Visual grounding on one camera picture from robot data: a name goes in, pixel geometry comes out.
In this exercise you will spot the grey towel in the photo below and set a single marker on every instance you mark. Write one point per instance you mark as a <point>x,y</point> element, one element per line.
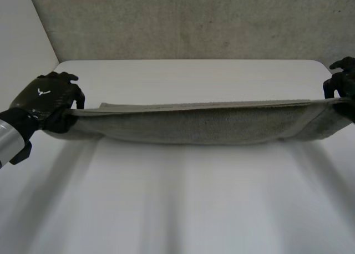
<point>199,123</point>

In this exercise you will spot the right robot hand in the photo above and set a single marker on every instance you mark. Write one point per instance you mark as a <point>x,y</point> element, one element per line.
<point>345,82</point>

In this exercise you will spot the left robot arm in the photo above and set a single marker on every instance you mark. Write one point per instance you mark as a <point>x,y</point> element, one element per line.
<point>9,137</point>

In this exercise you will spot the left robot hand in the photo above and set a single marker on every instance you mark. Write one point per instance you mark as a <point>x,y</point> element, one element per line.
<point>41,98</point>

